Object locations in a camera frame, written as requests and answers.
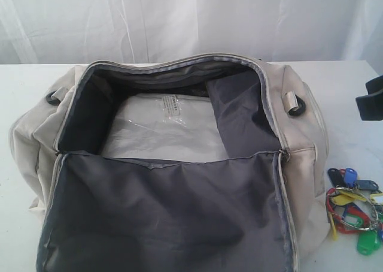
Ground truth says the clear plastic packed white filling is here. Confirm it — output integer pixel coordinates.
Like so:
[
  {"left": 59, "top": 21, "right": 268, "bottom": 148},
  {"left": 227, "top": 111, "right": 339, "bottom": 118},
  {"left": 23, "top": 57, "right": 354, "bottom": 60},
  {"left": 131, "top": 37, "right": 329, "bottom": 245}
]
[{"left": 101, "top": 93, "right": 228, "bottom": 162}]

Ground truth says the colourful key tag bunch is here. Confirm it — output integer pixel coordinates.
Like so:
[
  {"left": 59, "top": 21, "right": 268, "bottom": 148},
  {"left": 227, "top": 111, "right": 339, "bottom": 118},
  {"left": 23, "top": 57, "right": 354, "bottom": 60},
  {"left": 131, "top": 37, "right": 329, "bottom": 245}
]
[{"left": 325, "top": 168, "right": 382, "bottom": 256}]

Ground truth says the cream fabric duffel bag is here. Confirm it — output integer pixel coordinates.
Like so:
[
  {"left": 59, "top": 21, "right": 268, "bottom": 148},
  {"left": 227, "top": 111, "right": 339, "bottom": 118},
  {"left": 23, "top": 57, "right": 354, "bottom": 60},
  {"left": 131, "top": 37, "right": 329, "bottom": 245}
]
[{"left": 10, "top": 53, "right": 330, "bottom": 271}]

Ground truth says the white backdrop curtain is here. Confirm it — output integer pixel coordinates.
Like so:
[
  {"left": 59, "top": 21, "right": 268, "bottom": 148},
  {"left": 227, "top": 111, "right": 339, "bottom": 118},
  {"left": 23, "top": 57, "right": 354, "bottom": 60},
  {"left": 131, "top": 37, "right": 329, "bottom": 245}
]
[{"left": 1, "top": 0, "right": 382, "bottom": 65}]

